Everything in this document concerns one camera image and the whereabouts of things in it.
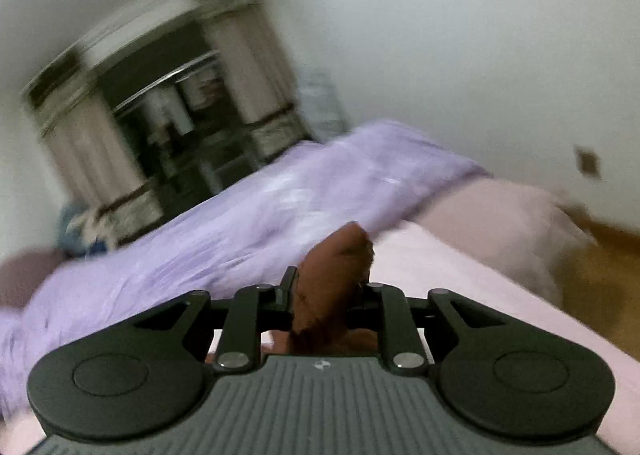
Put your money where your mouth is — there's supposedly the brown padded coat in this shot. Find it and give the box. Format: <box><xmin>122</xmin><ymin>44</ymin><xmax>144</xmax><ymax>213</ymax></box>
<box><xmin>262</xmin><ymin>222</ymin><xmax>378</xmax><ymax>355</ymax></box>

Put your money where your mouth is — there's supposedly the blue and white clothes pile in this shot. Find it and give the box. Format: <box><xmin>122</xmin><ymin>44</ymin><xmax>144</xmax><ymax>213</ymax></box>
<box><xmin>56</xmin><ymin>203</ymin><xmax>117</xmax><ymax>258</ymax></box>

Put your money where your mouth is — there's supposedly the pink plush bed blanket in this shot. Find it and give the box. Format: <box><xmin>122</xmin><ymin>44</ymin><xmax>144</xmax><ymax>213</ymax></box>
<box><xmin>1</xmin><ymin>223</ymin><xmax>639</xmax><ymax>454</ymax></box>

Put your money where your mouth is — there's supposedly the purple duvet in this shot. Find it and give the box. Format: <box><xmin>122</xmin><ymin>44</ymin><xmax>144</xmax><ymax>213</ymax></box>
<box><xmin>1</xmin><ymin>120</ymin><xmax>484</xmax><ymax>417</ymax></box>

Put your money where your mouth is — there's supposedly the pink pillow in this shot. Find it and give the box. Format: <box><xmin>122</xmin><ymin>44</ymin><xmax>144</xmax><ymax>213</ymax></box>
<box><xmin>411</xmin><ymin>178</ymin><xmax>592</xmax><ymax>308</ymax></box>

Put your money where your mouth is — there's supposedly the maroon cushion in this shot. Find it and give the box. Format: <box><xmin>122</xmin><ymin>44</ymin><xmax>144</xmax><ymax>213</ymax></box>
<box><xmin>0</xmin><ymin>248</ymin><xmax>67</xmax><ymax>309</ymax></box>

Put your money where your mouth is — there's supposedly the translucent plastic bag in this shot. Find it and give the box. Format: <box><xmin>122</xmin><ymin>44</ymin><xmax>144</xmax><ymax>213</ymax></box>
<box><xmin>296</xmin><ymin>67</ymin><xmax>349</xmax><ymax>143</ymax></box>

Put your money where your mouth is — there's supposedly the striped beige curtain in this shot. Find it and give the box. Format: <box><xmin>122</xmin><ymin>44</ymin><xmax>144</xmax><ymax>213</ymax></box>
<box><xmin>25</xmin><ymin>0</ymin><xmax>308</xmax><ymax>245</ymax></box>

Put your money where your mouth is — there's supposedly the small wall socket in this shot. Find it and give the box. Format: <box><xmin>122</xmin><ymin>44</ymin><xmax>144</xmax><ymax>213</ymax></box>
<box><xmin>574</xmin><ymin>146</ymin><xmax>601</xmax><ymax>180</ymax></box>

